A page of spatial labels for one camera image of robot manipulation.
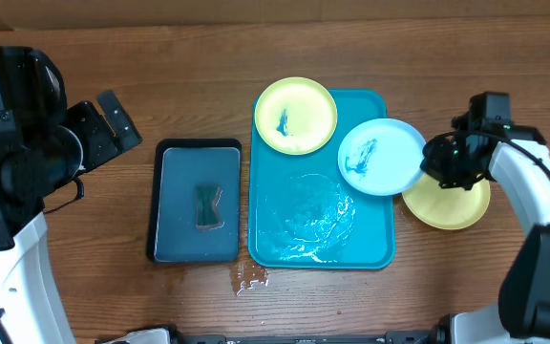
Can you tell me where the yellow-green plate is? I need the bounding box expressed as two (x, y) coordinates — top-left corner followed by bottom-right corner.
(254, 76), (338, 155)
(402, 174), (491, 230)

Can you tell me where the light blue plate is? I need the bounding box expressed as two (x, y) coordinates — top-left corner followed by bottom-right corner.
(337, 118), (426, 196)

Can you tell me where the green scrubbing sponge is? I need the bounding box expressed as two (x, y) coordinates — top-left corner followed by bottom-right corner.
(195, 183), (223, 230)

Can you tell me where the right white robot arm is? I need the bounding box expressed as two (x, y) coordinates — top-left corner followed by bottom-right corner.
(421, 124), (550, 343)

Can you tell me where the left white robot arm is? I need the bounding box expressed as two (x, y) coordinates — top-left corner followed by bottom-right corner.
(0, 46), (142, 343)

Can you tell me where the black water tray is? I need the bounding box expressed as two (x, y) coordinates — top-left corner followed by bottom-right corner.
(146, 139), (243, 264)

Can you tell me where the teal plastic serving tray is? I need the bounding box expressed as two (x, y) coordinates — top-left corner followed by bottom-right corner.
(248, 89), (396, 269)

